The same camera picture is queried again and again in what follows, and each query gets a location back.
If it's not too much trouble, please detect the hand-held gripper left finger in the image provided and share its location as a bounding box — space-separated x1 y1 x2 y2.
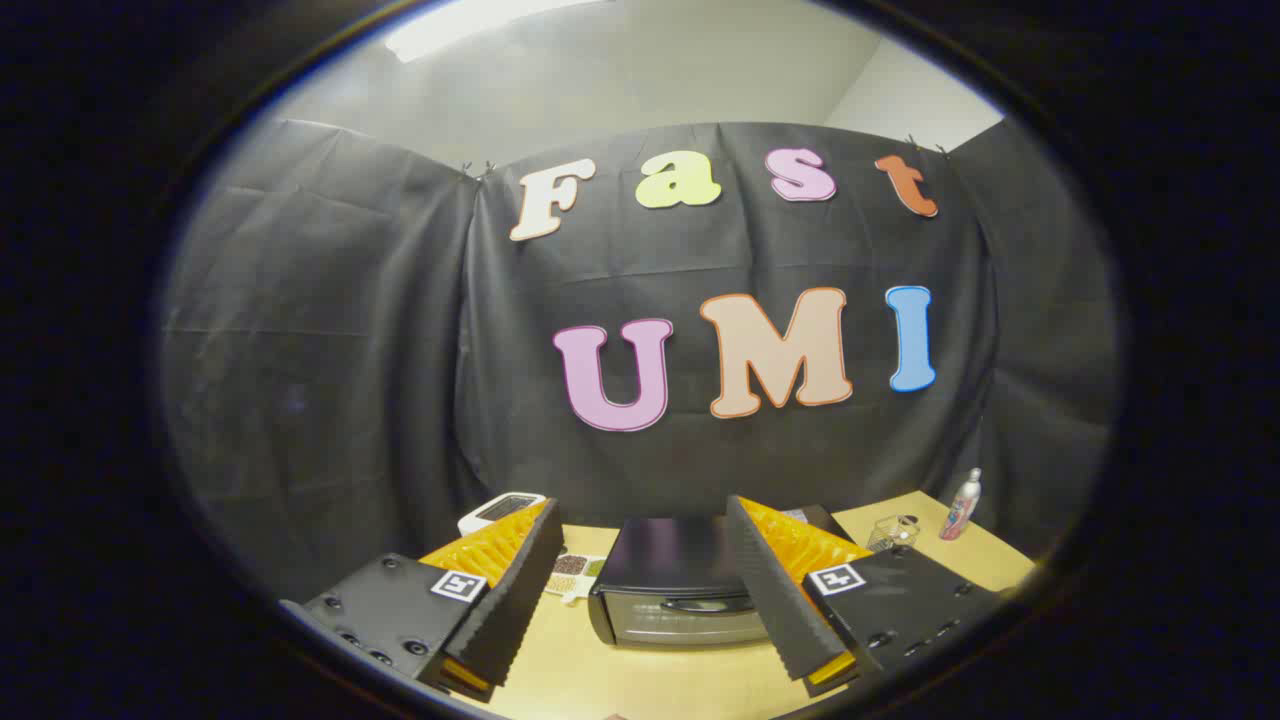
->
280 498 566 703

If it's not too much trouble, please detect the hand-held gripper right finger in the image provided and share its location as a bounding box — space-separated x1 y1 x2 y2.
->
725 495 1006 698

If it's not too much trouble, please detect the black toaster oven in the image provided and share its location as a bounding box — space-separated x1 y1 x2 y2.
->
588 505 856 649

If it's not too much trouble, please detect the white bread toaster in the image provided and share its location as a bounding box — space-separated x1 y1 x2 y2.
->
458 492 547 536

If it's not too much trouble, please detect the small dish of grains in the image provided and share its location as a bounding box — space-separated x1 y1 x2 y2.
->
545 552 608 601

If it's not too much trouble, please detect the pink white bottle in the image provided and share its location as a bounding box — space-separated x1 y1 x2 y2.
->
939 468 983 542

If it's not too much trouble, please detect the black backdrop cloth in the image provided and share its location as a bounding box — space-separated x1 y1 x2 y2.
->
160 118 1119 601

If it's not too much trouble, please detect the wire mesh holder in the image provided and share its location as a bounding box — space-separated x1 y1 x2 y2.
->
866 514 921 553

